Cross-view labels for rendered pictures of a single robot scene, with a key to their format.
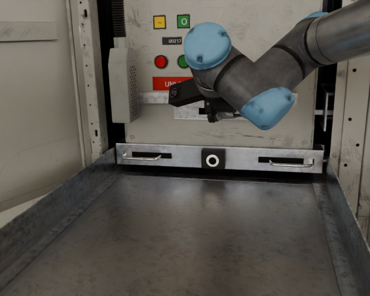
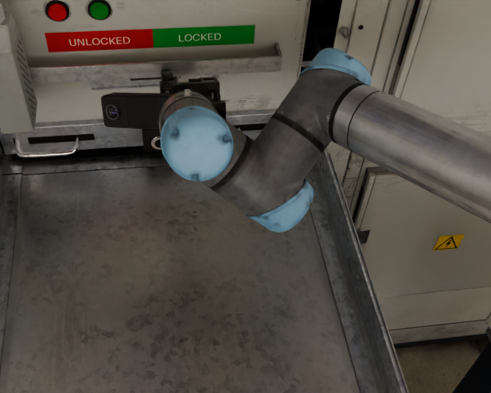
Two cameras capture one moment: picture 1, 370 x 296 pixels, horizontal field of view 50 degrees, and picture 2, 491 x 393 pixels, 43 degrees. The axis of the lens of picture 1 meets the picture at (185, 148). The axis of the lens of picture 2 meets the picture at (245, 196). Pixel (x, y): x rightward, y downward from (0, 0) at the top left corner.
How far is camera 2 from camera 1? 0.51 m
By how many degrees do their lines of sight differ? 38
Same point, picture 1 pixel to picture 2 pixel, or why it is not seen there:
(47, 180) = not seen: outside the picture
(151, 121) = (53, 94)
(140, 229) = (107, 310)
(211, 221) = (192, 270)
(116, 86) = (0, 87)
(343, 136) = not seen: hidden behind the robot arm
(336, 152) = not seen: hidden behind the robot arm
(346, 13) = (393, 139)
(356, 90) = (360, 51)
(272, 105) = (291, 220)
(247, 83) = (259, 194)
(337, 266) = (347, 327)
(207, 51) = (204, 167)
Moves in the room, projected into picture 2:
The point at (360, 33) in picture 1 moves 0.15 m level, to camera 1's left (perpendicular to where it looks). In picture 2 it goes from (408, 176) to (274, 212)
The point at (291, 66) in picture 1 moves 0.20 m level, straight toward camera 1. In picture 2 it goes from (310, 156) to (345, 307)
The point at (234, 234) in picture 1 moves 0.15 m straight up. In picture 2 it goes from (227, 292) to (230, 231)
